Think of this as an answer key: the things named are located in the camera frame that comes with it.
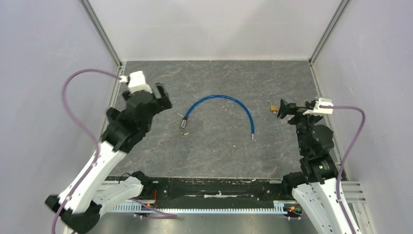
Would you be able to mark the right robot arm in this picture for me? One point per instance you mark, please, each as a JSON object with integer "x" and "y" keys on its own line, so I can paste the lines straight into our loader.
{"x": 317, "y": 187}

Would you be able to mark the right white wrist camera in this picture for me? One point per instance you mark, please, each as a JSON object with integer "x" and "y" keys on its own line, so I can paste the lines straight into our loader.
{"x": 319, "y": 107}

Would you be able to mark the slotted cable duct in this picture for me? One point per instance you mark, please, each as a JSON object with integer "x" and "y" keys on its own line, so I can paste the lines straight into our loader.
{"x": 276, "y": 207}

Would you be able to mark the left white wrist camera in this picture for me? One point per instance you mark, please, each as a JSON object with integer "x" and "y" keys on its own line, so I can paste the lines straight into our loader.
{"x": 136, "y": 82}

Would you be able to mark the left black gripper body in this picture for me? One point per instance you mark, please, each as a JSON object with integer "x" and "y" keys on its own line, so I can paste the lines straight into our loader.
{"x": 157, "y": 109}

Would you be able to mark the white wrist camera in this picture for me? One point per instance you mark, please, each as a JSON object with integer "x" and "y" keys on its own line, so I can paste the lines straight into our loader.
{"x": 319, "y": 107}
{"x": 136, "y": 82}

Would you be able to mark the brass padlock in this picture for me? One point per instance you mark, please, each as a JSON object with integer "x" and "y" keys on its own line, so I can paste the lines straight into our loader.
{"x": 273, "y": 108}

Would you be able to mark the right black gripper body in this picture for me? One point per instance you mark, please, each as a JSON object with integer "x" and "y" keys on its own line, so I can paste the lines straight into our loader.
{"x": 303, "y": 120}

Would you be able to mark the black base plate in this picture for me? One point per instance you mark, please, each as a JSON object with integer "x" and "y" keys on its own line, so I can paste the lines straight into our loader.
{"x": 214, "y": 193}

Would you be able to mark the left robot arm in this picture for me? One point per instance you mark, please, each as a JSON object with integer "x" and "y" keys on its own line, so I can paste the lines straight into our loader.
{"x": 80, "y": 206}

